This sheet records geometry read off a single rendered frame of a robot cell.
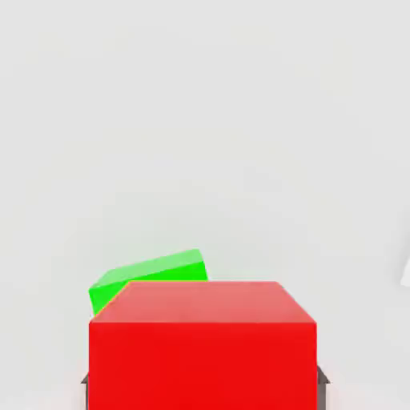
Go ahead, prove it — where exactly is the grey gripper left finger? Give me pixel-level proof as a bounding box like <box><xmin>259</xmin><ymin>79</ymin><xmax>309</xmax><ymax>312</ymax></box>
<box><xmin>79</xmin><ymin>372</ymin><xmax>90</xmax><ymax>410</ymax></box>

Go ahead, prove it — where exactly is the small red cube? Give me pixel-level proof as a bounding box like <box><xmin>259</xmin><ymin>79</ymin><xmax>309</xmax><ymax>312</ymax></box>
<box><xmin>88</xmin><ymin>280</ymin><xmax>318</xmax><ymax>410</ymax></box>

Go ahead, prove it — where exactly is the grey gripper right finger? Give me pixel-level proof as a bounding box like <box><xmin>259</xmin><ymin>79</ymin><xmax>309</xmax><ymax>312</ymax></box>
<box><xmin>316</xmin><ymin>364</ymin><xmax>332</xmax><ymax>410</ymax></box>

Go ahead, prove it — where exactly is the small green cube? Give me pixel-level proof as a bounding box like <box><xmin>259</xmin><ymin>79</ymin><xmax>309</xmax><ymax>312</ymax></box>
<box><xmin>88</xmin><ymin>248</ymin><xmax>209</xmax><ymax>317</ymax></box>

